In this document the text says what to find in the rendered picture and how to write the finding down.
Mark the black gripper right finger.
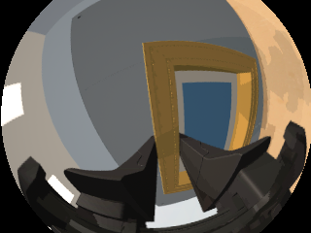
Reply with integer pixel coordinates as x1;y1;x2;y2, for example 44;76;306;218
179;133;272;213

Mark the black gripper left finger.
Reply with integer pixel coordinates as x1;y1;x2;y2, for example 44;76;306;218
63;136;158;222

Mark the brown picture frame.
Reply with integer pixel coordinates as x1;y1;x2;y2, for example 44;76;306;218
143;40;259;194

